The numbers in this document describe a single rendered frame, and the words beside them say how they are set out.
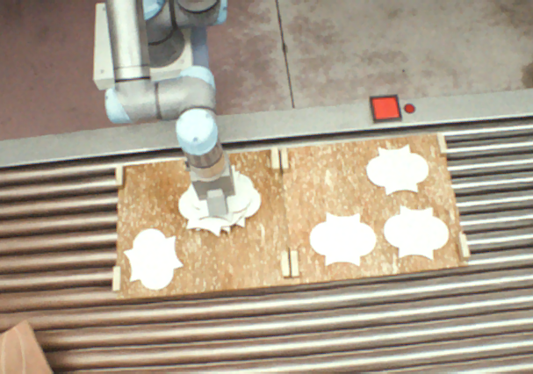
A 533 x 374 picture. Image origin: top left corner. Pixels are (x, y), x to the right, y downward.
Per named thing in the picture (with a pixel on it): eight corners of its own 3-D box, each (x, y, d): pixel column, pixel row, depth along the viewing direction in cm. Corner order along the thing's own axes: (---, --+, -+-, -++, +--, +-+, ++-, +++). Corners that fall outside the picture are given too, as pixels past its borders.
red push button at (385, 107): (371, 102, 153) (372, 98, 152) (394, 100, 153) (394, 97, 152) (375, 121, 151) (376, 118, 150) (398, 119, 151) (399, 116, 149)
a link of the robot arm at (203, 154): (213, 101, 111) (216, 140, 107) (221, 130, 121) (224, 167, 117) (172, 106, 111) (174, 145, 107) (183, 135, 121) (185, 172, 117)
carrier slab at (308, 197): (279, 151, 149) (279, 147, 147) (439, 136, 147) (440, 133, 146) (292, 285, 134) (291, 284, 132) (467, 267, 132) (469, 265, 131)
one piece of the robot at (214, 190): (186, 197, 117) (200, 226, 132) (230, 190, 117) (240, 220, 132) (181, 145, 122) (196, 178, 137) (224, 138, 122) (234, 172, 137)
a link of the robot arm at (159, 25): (132, 10, 160) (120, -23, 147) (179, 5, 160) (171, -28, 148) (131, 45, 155) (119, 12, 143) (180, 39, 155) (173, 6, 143)
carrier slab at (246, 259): (120, 168, 150) (118, 165, 149) (278, 150, 149) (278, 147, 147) (118, 300, 135) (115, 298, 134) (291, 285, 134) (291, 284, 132)
